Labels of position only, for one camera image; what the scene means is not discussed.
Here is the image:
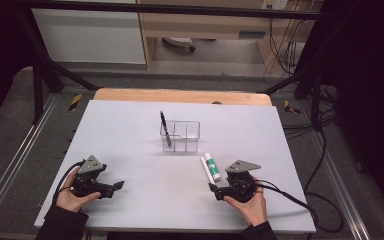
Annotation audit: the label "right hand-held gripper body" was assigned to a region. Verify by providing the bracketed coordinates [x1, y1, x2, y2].
[218, 159, 262, 204]

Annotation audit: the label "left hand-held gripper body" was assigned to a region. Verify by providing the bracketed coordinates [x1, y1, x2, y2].
[70, 154, 115, 200]

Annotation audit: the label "green and white glue stick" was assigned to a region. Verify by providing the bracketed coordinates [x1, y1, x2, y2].
[203, 152, 222, 182]

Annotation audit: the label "clear plastic pen holder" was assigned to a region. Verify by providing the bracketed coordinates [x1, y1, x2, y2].
[159, 119, 202, 154]

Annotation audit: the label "black pen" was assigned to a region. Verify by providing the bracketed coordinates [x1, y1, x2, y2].
[159, 110, 173, 149]

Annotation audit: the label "person's left hand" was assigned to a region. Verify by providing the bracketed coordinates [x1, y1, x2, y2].
[55, 166, 102, 214]

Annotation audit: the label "person's right hand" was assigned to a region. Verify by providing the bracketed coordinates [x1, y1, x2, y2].
[223, 176, 268, 228]

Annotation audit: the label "yellow and black tape strip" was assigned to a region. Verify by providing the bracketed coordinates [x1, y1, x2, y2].
[283, 99, 301, 115]
[68, 93, 83, 112]

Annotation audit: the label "wooden table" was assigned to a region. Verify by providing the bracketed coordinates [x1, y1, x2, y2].
[93, 87, 273, 107]

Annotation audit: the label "white cabinet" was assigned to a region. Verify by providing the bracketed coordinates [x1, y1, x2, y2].
[31, 0, 147, 65]

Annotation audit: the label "white chair base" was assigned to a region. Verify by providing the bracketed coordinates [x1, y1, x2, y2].
[162, 36, 196, 53]

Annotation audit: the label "light wooden desk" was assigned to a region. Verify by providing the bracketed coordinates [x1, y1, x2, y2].
[136, 0, 324, 74]

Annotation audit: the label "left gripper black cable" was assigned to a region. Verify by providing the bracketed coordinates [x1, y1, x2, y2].
[52, 159, 86, 204]

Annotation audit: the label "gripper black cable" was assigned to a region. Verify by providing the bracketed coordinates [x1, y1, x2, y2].
[254, 179, 345, 234]
[52, 159, 86, 204]

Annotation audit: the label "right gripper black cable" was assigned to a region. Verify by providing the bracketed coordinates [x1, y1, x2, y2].
[254, 179, 345, 234]

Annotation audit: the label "aluminium rail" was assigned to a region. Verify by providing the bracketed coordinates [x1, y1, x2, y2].
[0, 94, 60, 228]
[315, 146, 372, 240]

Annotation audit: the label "black floor cables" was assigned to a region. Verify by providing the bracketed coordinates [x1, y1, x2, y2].
[281, 84, 340, 141]

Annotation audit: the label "hanging cable bundle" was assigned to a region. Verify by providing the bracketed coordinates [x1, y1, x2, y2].
[268, 14, 314, 77]

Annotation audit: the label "black metal frame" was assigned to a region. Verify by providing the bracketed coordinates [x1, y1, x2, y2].
[11, 0, 326, 132]

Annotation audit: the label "white wall power outlet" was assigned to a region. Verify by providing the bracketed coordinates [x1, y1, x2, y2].
[261, 0, 288, 10]

